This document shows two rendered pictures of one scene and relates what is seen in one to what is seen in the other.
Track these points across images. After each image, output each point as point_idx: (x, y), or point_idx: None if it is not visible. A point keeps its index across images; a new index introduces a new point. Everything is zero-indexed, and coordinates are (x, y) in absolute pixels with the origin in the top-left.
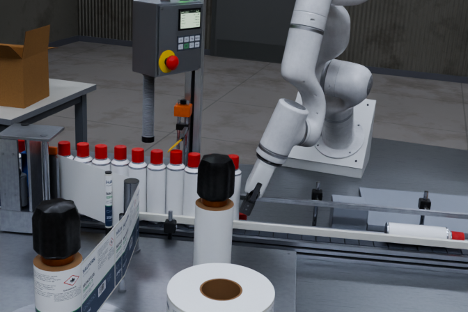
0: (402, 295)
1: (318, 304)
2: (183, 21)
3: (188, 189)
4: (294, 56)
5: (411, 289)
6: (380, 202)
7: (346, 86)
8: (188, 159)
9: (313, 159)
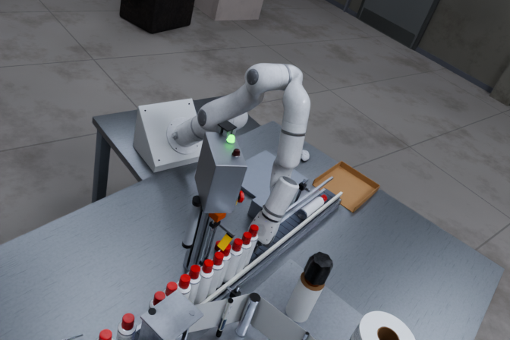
0: (334, 249)
1: (325, 284)
2: None
3: (236, 263)
4: (297, 155)
5: (331, 241)
6: (248, 181)
7: (239, 124)
8: (237, 247)
9: (177, 159)
